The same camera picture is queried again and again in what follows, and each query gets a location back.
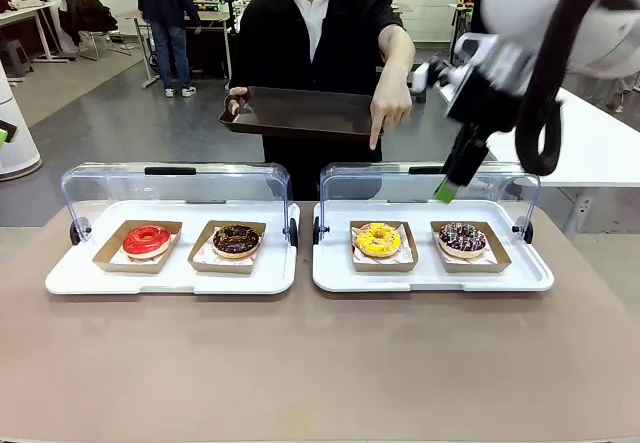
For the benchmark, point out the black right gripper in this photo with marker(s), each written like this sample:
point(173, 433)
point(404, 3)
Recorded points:
point(482, 108)

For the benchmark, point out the yellow frosted donut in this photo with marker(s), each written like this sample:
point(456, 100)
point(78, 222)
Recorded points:
point(411, 243)

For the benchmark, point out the printed paper liner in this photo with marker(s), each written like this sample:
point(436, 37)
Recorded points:
point(206, 261)
point(118, 260)
point(407, 256)
point(492, 261)

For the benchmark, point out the yellow glazed donut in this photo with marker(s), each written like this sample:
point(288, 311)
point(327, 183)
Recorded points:
point(367, 245)

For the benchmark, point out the dark brown serving tray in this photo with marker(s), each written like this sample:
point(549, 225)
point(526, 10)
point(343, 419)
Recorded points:
point(305, 110)

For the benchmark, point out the chocolate frosted donut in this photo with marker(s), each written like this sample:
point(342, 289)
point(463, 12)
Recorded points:
point(200, 255)

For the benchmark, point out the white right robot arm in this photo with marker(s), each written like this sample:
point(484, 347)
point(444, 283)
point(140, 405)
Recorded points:
point(545, 3)

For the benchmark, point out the person's left forearm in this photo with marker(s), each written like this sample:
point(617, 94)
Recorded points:
point(397, 55)

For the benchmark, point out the chocolate donut with coloured sprinkles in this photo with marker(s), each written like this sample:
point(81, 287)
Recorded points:
point(452, 245)

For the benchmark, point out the chocolate sprinkle donut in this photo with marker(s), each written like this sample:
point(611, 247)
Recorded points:
point(500, 258)

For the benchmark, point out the red frosted donut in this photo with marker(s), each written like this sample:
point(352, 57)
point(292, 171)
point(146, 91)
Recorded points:
point(107, 255)

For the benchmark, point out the red glazed donut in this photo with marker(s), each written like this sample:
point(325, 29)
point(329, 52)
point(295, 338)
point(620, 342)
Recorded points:
point(135, 245)

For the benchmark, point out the person in black shirt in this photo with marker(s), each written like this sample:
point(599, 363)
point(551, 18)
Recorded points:
point(280, 48)

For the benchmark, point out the chocolate glazed donut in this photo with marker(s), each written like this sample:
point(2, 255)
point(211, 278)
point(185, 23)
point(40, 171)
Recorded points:
point(225, 248)

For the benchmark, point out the person's left hand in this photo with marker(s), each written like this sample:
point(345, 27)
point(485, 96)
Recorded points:
point(392, 105)

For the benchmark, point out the person's right hand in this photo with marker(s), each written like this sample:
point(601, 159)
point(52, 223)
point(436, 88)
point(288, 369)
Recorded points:
point(233, 103)

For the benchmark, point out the grey plastic stool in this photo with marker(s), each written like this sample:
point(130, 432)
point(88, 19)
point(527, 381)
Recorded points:
point(15, 58)

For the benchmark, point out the clear display case lid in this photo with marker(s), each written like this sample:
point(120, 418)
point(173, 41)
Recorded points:
point(225, 183)
point(370, 183)

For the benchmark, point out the white display case base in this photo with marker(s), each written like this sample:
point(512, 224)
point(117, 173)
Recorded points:
point(175, 283)
point(425, 283)

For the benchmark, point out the white background desk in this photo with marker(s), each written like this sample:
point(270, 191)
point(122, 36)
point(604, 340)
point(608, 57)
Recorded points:
point(25, 10)

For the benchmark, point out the large white table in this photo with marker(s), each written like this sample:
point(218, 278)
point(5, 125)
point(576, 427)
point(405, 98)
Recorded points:
point(595, 148)

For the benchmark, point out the black jacket on chair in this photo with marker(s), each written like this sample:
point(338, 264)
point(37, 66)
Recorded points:
point(85, 15)

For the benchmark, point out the grey background workbench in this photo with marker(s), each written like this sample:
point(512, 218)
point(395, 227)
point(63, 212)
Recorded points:
point(457, 23)

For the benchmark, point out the small white-legged table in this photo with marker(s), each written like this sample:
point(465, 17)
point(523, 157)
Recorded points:
point(147, 58)

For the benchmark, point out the bystander in blue jeans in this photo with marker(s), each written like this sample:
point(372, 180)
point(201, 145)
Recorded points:
point(165, 8)

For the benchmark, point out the background robot workbench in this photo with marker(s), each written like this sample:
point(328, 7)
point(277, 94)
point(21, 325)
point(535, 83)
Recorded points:
point(220, 13)

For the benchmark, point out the white round pedestal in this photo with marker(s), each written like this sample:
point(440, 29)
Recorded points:
point(17, 158)

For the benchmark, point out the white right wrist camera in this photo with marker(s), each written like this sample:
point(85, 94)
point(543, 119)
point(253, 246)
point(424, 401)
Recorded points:
point(452, 77)

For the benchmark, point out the metal frame chair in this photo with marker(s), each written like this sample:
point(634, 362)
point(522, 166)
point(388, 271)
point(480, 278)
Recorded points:
point(100, 48)

